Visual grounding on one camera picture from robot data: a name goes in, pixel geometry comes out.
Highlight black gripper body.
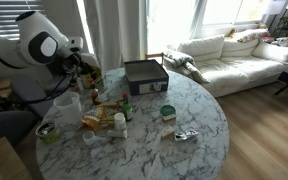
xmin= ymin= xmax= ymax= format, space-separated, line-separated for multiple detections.
xmin=55 ymin=53 xmax=87 ymax=77

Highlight orange snack bag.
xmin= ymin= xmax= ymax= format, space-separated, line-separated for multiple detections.
xmin=78 ymin=105 xmax=107 ymax=132

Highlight white bottle blue label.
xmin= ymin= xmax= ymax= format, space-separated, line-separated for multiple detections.
xmin=76 ymin=77 xmax=85 ymax=92

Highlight green bottle red cap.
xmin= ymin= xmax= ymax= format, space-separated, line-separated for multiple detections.
xmin=121 ymin=91 xmax=134 ymax=122

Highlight white pill bottle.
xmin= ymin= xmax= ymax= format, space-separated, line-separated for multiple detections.
xmin=113 ymin=112 xmax=128 ymax=132

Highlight white curtain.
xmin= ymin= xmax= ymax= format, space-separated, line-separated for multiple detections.
xmin=83 ymin=0 xmax=149 ymax=72

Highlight thin wooden block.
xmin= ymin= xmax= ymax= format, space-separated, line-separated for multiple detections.
xmin=98 ymin=120 xmax=116 ymax=130

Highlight white measuring scoop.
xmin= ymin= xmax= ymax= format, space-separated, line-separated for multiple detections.
xmin=82 ymin=130 xmax=109 ymax=147

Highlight navy blue cardboard box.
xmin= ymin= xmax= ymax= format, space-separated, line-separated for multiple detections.
xmin=123 ymin=59 xmax=170 ymax=97

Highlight white tube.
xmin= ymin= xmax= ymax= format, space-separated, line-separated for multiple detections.
xmin=107 ymin=128 xmax=129 ymax=139

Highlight wooden chair back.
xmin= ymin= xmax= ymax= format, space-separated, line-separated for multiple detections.
xmin=144 ymin=52 xmax=165 ymax=67

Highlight white window blinds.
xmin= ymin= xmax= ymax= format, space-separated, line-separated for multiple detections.
xmin=0 ymin=0 xmax=45 ymax=41

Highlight grey upholstered chair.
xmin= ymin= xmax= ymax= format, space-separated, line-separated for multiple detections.
xmin=0 ymin=78 xmax=72 ymax=148

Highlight green round lid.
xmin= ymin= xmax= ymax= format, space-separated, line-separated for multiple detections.
xmin=159 ymin=104 xmax=177 ymax=117

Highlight grey striped blanket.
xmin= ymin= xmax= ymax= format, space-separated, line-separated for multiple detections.
xmin=164 ymin=49 xmax=210 ymax=84

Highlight small flat wooden block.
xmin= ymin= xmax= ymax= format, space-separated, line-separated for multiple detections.
xmin=162 ymin=113 xmax=178 ymax=122

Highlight chunky wooden block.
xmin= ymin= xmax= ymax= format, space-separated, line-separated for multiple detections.
xmin=159 ymin=125 xmax=177 ymax=141

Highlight silver foil wrapper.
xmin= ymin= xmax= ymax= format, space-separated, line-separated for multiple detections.
xmin=174 ymin=128 xmax=199 ymax=142

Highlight yellow soft toy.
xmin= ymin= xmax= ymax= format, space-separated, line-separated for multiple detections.
xmin=226 ymin=28 xmax=238 ymax=38

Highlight white sofa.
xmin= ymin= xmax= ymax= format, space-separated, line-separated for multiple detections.
xmin=163 ymin=29 xmax=288 ymax=99

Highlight colourful patterned pillow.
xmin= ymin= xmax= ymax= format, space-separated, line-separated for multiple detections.
xmin=236 ymin=28 xmax=270 ymax=43

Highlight white lamp shade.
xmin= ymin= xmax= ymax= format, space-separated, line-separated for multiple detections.
xmin=265 ymin=0 xmax=287 ymax=16

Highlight black plant stand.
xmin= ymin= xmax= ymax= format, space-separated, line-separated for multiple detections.
xmin=271 ymin=9 xmax=288 ymax=38

